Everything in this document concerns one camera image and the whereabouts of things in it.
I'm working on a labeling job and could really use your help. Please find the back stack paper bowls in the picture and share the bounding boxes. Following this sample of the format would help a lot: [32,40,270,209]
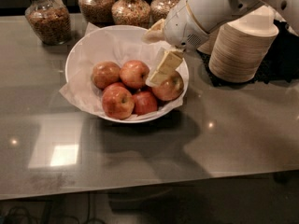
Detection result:
[197,30,219,55]

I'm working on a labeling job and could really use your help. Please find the front right red apple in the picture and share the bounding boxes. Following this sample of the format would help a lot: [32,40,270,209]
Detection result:
[133,91,158,115]

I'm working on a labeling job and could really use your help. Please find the left back apple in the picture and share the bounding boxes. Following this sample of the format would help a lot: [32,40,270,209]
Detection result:
[92,61,121,89]

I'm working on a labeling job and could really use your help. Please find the stack paper bowls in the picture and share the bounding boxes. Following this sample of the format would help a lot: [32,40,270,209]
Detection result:
[208,6,278,83]
[197,30,219,55]

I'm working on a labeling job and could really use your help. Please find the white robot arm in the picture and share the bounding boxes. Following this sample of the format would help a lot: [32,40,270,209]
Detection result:
[143,0,299,83]

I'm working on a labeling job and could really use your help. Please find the white bowl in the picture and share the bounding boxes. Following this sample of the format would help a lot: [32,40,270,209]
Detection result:
[64,24,190,124]

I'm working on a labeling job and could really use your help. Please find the front stack paper bowls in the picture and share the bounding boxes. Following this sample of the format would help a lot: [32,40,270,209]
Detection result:
[208,6,278,83]

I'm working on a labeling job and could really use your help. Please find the black mat under bowls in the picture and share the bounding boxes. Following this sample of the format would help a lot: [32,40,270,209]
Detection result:
[196,19,299,88]

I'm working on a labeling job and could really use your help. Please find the right yellowish apple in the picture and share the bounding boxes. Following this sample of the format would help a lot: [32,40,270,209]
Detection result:
[152,71,184,101]

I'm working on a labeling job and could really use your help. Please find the leftmost glass cereal jar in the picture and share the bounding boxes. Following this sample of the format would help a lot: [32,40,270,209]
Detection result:
[25,0,71,45]

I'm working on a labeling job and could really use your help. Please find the white paper bowl liner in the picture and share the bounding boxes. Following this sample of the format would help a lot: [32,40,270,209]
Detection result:
[58,22,190,122]

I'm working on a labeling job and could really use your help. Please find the glass cereal jar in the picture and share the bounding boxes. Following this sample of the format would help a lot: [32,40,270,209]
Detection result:
[150,0,180,22]
[78,0,115,25]
[25,0,71,45]
[111,0,150,28]

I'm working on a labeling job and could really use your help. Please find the red-yellow apple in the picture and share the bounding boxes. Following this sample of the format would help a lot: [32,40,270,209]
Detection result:
[120,60,150,90]

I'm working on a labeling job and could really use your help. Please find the front left red apple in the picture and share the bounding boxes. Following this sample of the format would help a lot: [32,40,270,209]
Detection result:
[102,86,135,119]

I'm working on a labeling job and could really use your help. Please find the red apple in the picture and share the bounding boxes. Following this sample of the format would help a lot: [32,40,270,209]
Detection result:
[102,86,135,119]
[133,91,158,115]

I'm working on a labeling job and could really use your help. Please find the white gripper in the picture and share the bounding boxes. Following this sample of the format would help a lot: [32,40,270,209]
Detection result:
[142,0,209,87]

